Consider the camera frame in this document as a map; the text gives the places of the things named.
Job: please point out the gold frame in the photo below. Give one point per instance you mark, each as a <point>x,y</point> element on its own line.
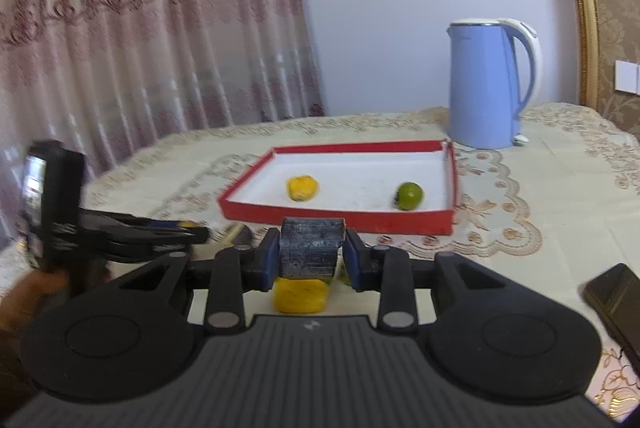
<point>585,8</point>

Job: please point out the pink patterned curtain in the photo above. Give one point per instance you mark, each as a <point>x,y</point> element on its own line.
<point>150,33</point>

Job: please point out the white wall switch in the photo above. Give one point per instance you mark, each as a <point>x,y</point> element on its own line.
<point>627,75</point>

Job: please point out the green round fruit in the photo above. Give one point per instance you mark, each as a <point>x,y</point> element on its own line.
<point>410,195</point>

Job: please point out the person's left hand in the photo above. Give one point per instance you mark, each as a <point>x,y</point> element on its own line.
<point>37,290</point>

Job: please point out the blue electric kettle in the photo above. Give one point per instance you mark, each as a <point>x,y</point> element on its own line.
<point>482,88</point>

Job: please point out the yellow fruit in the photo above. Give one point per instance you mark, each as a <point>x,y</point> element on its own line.
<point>302,188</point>
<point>300,298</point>

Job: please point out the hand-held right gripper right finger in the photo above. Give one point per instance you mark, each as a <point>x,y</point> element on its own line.
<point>352,258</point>

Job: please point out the red shallow box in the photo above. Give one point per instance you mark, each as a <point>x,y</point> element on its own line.
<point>350,220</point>

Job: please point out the dark sugarcane piece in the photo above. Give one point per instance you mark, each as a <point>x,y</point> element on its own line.
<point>311,248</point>

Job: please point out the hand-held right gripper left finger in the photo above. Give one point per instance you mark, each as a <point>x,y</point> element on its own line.
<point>271,253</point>

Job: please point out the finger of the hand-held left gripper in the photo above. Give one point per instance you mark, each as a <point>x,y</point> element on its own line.
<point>150,224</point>
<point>155,250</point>

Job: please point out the black phone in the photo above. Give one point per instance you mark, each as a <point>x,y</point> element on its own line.
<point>617,303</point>

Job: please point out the beige embroidered tablecloth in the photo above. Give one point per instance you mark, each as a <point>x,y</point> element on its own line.
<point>525,188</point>

